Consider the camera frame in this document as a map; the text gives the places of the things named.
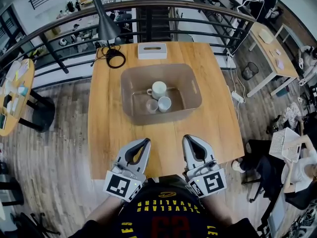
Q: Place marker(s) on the small white cup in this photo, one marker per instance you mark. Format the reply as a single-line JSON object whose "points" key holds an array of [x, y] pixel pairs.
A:
{"points": [[165, 105]]}

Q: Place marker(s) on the light wooden desk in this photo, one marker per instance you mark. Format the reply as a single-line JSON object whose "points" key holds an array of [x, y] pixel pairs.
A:
{"points": [[272, 53]]}

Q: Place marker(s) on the black office chair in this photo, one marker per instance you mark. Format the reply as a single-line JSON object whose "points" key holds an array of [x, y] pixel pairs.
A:
{"points": [[29, 225]]}

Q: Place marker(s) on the translucent grey cup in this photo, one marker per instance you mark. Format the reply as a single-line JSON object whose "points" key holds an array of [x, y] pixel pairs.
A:
{"points": [[151, 106]]}

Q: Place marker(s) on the white tissue box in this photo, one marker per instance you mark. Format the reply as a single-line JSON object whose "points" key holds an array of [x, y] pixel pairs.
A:
{"points": [[152, 53]]}

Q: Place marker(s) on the black round stool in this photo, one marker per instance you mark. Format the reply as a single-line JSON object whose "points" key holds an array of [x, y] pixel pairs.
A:
{"points": [[44, 115]]}

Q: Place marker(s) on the black desk lamp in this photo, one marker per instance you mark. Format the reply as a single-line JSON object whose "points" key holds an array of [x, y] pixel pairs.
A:
{"points": [[106, 23]]}

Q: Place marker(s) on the grey translucent plastic basket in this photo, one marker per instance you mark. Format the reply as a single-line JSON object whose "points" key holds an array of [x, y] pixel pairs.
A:
{"points": [[188, 83]]}

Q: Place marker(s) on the white flat box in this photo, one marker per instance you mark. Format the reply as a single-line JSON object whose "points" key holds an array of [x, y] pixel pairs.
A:
{"points": [[265, 35]]}

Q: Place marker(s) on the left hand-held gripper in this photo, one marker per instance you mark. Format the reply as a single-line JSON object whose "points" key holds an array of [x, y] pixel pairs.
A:
{"points": [[119, 185]]}

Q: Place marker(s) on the white power strip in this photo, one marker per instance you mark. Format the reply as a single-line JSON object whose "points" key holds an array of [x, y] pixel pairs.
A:
{"points": [[237, 96]]}

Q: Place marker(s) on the person's right forearm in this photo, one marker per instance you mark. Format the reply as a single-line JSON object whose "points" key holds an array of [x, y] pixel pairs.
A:
{"points": [[216, 212]]}

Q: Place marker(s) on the black mesh wastebasket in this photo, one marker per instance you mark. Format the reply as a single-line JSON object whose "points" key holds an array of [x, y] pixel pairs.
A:
{"points": [[250, 71]]}

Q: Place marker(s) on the dark staircase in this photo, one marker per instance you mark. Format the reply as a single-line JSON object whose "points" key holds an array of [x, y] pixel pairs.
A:
{"points": [[152, 11]]}

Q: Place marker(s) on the white perforated crate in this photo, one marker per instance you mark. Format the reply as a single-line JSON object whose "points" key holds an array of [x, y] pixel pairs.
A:
{"points": [[284, 142]]}

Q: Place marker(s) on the round wooden table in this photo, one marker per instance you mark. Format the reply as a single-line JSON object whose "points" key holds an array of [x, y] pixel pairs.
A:
{"points": [[23, 88]]}

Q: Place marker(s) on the black metal railing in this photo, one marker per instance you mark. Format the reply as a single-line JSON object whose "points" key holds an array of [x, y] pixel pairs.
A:
{"points": [[138, 4]]}

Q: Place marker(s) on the person's black jersey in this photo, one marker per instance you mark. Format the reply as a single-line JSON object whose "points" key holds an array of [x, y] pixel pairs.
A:
{"points": [[163, 212]]}

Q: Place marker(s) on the person's left forearm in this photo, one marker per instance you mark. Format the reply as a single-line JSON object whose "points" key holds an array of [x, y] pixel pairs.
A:
{"points": [[106, 212]]}

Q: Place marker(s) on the large white mug cup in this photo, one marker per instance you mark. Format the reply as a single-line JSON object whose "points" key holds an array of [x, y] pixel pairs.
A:
{"points": [[159, 89]]}

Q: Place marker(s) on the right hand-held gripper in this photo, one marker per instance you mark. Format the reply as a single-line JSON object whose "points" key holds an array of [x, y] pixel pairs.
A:
{"points": [[214, 182]]}

